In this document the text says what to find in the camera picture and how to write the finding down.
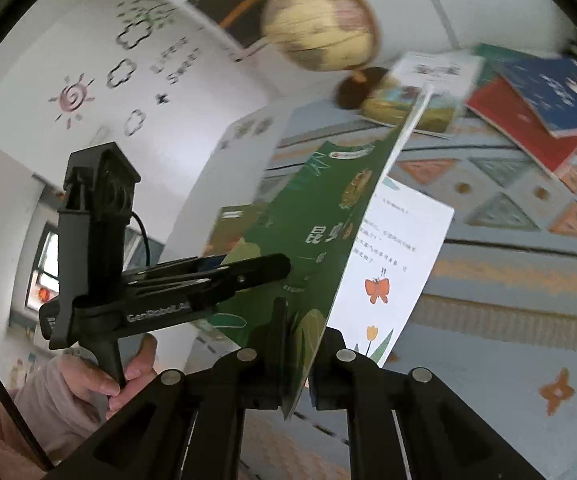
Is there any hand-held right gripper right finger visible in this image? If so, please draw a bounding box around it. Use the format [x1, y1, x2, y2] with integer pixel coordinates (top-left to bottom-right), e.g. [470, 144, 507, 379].
[308, 327, 544, 480]

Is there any pale blue illustrated book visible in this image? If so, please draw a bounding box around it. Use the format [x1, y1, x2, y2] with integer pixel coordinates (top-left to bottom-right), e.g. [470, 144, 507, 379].
[362, 51, 485, 137]

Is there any person's left hand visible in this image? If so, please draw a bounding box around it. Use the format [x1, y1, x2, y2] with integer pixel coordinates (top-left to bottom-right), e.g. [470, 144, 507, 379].
[63, 334, 160, 420]

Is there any cloud outline wall sticker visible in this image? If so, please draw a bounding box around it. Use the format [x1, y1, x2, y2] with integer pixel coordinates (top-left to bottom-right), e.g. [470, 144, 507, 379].
[122, 109, 148, 137]
[115, 21, 152, 52]
[105, 57, 138, 88]

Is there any cream globe on brown stand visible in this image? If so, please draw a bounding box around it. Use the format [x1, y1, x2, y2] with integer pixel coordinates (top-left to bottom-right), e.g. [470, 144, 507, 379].
[248, 0, 394, 111]

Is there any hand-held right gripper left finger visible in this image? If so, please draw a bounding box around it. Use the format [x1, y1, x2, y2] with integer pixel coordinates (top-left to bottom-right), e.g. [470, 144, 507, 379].
[48, 299, 290, 480]

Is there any black book box set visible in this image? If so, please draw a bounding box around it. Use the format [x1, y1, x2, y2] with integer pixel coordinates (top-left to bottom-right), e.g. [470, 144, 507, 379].
[188, 0, 294, 48]

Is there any black cable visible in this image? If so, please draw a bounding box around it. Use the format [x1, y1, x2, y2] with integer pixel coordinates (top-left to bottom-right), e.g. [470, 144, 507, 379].
[128, 210, 152, 267]

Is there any lettering wall sticker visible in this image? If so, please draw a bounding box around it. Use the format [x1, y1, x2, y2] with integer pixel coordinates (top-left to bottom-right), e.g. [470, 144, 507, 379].
[147, 34, 202, 87]

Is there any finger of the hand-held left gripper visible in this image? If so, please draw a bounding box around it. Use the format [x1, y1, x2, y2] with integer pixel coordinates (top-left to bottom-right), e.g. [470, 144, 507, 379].
[123, 257, 224, 285]
[128, 254, 291, 296]

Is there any teal green book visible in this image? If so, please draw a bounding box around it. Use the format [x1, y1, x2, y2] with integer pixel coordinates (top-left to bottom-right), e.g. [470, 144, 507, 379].
[473, 42, 564, 68]

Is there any red illustrated book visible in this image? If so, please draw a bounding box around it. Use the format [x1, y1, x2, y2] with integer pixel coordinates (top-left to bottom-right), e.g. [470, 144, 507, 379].
[465, 77, 577, 174]

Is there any green leafy cover book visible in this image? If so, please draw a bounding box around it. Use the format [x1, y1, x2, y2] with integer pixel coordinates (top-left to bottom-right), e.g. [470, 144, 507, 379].
[203, 80, 456, 421]

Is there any person's left forearm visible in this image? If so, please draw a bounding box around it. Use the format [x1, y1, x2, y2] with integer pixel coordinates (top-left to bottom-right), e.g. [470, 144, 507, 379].
[0, 355, 106, 476]

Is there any sun wall sticker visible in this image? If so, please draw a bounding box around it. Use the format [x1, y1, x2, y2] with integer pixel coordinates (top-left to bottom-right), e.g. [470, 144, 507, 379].
[48, 74, 95, 129]

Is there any navy blue book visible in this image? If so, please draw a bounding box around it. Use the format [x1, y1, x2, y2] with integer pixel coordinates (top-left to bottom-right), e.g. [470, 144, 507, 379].
[498, 57, 577, 139]

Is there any patterned blue orange mat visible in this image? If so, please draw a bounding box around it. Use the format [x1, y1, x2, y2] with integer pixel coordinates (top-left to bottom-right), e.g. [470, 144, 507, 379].
[188, 105, 577, 480]

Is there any window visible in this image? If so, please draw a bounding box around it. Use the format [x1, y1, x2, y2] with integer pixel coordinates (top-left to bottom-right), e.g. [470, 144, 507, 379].
[23, 225, 164, 313]

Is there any green rays wall sticker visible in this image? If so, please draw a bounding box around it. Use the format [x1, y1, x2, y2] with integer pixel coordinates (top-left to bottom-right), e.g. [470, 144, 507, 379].
[117, 0, 178, 29]

